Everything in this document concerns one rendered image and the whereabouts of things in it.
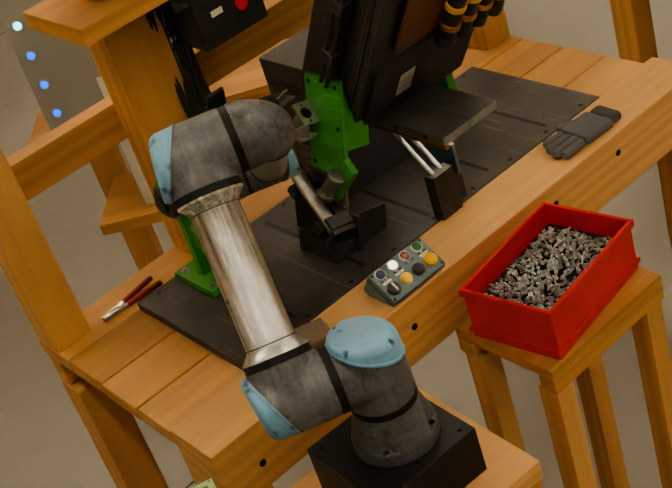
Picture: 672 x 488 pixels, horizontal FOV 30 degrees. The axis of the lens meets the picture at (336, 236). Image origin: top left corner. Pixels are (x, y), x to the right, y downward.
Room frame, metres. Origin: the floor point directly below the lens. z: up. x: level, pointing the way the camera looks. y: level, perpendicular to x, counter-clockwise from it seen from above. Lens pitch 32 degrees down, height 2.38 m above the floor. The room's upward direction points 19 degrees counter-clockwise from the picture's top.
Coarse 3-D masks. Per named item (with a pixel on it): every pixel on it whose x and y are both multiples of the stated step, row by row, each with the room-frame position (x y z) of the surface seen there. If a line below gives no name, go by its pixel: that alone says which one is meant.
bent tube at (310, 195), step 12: (300, 108) 2.37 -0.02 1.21; (312, 108) 2.37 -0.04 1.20; (300, 120) 2.35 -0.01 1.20; (312, 120) 2.35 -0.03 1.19; (300, 168) 2.38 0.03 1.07; (300, 180) 2.36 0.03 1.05; (312, 192) 2.33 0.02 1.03; (312, 204) 2.32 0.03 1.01; (324, 204) 2.31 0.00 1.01; (324, 216) 2.29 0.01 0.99
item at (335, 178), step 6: (330, 174) 2.27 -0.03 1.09; (336, 174) 2.27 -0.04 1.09; (342, 174) 2.27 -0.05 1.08; (330, 180) 2.26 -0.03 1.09; (336, 180) 2.26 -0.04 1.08; (342, 180) 2.26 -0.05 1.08; (324, 186) 2.28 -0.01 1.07; (330, 186) 2.27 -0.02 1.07; (336, 186) 2.26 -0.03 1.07; (318, 192) 2.30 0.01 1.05; (324, 192) 2.28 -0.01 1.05; (330, 192) 2.27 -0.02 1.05; (324, 198) 2.28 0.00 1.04; (330, 198) 2.29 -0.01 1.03
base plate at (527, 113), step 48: (528, 96) 2.66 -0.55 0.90; (576, 96) 2.59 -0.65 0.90; (480, 144) 2.52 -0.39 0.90; (528, 144) 2.45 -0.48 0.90; (384, 192) 2.45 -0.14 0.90; (288, 240) 2.39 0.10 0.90; (384, 240) 2.26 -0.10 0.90; (192, 288) 2.33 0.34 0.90; (288, 288) 2.21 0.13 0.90; (336, 288) 2.15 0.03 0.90; (192, 336) 2.16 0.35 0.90
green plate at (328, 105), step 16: (304, 80) 2.40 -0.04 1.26; (336, 80) 2.31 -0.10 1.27; (320, 96) 2.35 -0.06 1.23; (336, 96) 2.31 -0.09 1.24; (320, 112) 2.35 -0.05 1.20; (336, 112) 2.31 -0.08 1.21; (320, 128) 2.35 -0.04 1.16; (336, 128) 2.30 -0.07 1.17; (352, 128) 2.32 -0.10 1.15; (368, 128) 2.34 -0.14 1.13; (320, 144) 2.35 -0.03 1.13; (336, 144) 2.30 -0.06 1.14; (352, 144) 2.31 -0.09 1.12; (320, 160) 2.35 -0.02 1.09; (336, 160) 2.30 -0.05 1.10
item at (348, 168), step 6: (342, 162) 2.28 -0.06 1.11; (348, 162) 2.28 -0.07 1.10; (336, 168) 2.30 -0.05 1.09; (342, 168) 2.28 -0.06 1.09; (348, 168) 2.26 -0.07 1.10; (354, 168) 2.27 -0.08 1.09; (348, 174) 2.26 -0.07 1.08; (354, 174) 2.25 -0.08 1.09; (348, 180) 2.26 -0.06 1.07; (342, 186) 2.28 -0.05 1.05; (348, 186) 2.28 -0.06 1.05; (336, 192) 2.30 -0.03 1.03; (342, 192) 2.28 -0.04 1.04; (336, 198) 2.30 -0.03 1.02
